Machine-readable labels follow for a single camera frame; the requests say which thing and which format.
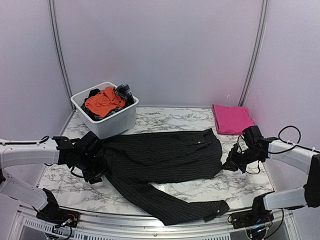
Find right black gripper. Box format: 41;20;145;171
221;147;263;173

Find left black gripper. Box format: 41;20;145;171
76;153;113;185

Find black striped garment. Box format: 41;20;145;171
103;128;229;226

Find magenta pink trousers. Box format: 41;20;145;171
212;104;255;135

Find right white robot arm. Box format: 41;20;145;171
222;138;320;224

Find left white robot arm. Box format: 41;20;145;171
0;132;108;223

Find white plastic laundry bin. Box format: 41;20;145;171
70;82;139;139

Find orange garment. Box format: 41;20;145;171
84;86;126;118

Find black garment in bin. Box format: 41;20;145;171
88;88;101;98

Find plaid grey garment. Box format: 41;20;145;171
115;83;134;101

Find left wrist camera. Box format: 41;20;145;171
80;131;103;156

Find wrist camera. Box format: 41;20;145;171
80;131;103;156
242;125;264;147

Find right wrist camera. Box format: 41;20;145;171
242;125;264;147

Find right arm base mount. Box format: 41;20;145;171
228;209;274;229

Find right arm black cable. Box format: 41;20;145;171
264;125;320;153

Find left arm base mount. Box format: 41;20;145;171
35;188;80;228

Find aluminium front rail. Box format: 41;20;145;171
8;203;301;240

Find right aluminium wall post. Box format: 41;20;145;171
238;0;270;107

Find aluminium wall post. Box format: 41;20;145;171
238;0;270;107
47;0;76;112

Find left aluminium wall post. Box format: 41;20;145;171
47;0;76;112

